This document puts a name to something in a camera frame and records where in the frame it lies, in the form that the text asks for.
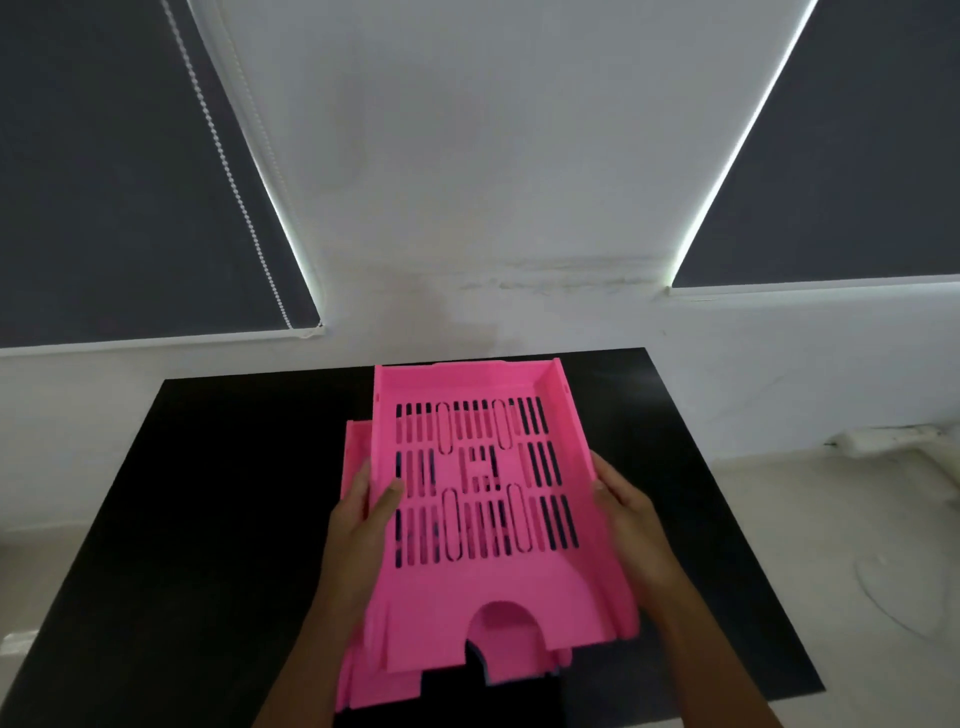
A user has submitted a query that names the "person's left hand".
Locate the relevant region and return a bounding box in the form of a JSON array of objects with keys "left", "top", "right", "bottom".
[{"left": 324, "top": 458, "right": 406, "bottom": 625}]

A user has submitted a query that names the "person's right hand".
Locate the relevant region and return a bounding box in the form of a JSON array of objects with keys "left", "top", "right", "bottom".
[{"left": 591, "top": 449, "right": 689, "bottom": 603}]

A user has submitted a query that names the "pink plastic tray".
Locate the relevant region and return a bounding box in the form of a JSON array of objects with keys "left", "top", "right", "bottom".
[
  {"left": 363, "top": 357, "right": 641, "bottom": 673},
  {"left": 333, "top": 419, "right": 575, "bottom": 712}
]

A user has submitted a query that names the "blue plastic tray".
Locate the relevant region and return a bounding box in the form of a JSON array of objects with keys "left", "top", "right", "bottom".
[{"left": 466, "top": 637, "right": 564, "bottom": 685}]

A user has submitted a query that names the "person's left forearm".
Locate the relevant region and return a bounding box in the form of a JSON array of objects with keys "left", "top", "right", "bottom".
[{"left": 251, "top": 599, "right": 376, "bottom": 728}]

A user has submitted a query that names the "person's right forearm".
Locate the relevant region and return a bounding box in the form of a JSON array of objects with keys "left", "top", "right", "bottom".
[{"left": 643, "top": 575, "right": 785, "bottom": 728}]

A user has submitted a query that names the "black table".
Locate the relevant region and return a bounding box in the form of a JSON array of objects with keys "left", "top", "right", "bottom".
[{"left": 0, "top": 347, "right": 826, "bottom": 728}]

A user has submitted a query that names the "dark grey roller blind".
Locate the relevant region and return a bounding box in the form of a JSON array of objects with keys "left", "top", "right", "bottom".
[
  {"left": 0, "top": 0, "right": 325, "bottom": 350},
  {"left": 669, "top": 0, "right": 960, "bottom": 290}
]

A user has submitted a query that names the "white floor cable trunking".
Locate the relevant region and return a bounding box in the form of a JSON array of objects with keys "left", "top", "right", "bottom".
[{"left": 824, "top": 423, "right": 960, "bottom": 511}]

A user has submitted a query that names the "white bead chain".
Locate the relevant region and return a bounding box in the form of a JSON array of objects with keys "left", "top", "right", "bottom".
[{"left": 161, "top": 0, "right": 295, "bottom": 331}]

